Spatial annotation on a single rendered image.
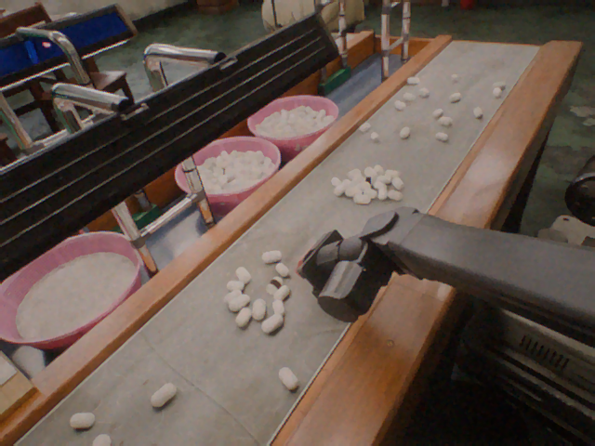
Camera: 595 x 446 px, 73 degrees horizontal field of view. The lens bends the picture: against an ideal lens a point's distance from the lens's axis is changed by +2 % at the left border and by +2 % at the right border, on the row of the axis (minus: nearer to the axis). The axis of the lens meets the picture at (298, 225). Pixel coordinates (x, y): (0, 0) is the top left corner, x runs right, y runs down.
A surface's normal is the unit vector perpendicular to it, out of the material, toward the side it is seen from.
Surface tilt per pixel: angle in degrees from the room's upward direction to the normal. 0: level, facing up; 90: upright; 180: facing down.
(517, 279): 45
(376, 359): 0
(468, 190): 0
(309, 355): 0
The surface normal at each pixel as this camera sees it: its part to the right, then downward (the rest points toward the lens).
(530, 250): -0.68, -0.69
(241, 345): -0.12, -0.75
